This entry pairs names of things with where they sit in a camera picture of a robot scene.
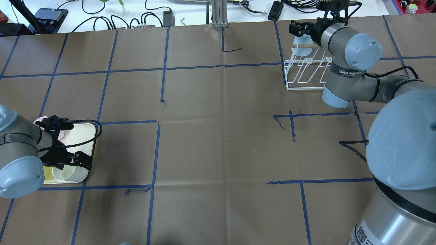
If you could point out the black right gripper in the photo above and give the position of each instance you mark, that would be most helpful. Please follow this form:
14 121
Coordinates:
315 30

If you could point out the white wire cup rack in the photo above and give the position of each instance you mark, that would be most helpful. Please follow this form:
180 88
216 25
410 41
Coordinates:
307 73

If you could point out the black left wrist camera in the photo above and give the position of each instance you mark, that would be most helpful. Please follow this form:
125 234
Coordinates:
58 124

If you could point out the yellow plastic cup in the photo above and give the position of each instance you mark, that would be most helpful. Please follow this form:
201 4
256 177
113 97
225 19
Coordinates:
48 173

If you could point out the pink plastic cup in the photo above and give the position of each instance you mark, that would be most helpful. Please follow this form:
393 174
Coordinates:
42 126

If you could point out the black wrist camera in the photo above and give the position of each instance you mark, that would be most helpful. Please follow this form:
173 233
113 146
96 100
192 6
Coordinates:
336 11
58 124

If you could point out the black power adapter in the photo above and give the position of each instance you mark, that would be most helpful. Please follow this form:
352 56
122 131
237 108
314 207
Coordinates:
275 11

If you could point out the aluminium frame post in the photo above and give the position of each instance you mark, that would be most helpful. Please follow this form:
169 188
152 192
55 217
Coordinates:
219 13

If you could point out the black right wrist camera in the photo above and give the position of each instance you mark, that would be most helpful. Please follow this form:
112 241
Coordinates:
336 11

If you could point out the pale green plastic cup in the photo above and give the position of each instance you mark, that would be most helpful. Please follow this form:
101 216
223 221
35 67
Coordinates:
70 173

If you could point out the light blue plastic cup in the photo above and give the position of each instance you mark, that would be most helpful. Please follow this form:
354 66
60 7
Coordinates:
298 50

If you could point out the black electronics box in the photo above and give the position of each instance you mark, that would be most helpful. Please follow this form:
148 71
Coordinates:
51 19

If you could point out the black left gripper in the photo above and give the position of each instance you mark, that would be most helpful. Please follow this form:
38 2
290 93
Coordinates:
51 148

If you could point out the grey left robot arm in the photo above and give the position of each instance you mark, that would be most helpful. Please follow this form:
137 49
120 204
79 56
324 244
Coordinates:
27 147

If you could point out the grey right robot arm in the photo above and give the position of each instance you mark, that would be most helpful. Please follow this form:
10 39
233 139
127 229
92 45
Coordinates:
401 141

